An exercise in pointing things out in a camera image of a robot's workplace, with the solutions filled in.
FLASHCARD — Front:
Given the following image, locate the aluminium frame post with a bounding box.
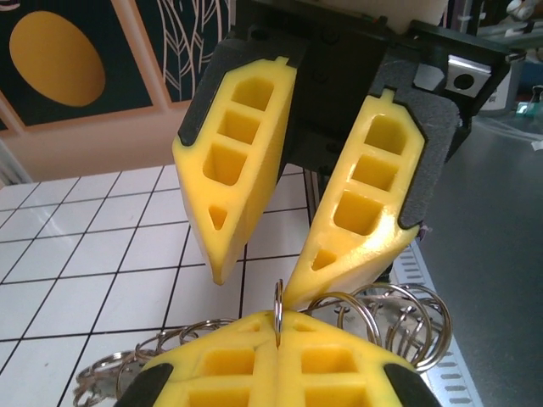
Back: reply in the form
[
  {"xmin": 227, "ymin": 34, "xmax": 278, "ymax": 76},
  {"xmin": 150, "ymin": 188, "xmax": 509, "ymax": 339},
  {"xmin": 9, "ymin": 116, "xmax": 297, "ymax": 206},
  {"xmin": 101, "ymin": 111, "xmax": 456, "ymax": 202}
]
[{"xmin": 0, "ymin": 137, "xmax": 33, "ymax": 190}]

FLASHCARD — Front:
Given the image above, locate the grey slotted cable duct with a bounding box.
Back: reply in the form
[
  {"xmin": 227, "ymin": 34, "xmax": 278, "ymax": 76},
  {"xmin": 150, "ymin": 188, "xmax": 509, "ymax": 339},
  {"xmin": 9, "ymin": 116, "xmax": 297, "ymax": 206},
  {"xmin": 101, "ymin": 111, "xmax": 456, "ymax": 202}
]
[{"xmin": 392, "ymin": 243, "xmax": 484, "ymax": 407}]

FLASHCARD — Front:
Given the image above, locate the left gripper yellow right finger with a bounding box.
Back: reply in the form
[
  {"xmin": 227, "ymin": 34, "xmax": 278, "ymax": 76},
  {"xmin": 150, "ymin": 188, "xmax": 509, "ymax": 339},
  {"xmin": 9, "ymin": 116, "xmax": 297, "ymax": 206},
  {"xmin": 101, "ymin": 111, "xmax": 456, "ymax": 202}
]
[{"xmin": 277, "ymin": 309, "xmax": 442, "ymax": 407}]

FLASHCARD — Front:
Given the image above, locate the grey metal sheet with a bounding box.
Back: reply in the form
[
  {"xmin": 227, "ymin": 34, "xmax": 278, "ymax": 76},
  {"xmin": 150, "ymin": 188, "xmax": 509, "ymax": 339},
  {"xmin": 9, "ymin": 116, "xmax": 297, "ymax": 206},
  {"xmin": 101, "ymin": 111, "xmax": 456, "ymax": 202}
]
[{"xmin": 423, "ymin": 112, "xmax": 543, "ymax": 407}]

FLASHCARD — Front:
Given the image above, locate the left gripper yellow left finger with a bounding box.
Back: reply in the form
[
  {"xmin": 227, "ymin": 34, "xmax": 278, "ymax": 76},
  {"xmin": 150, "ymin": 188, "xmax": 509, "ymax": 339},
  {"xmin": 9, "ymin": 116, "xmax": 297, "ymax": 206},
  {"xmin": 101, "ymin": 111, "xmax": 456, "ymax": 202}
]
[{"xmin": 113, "ymin": 309, "xmax": 280, "ymax": 407}]

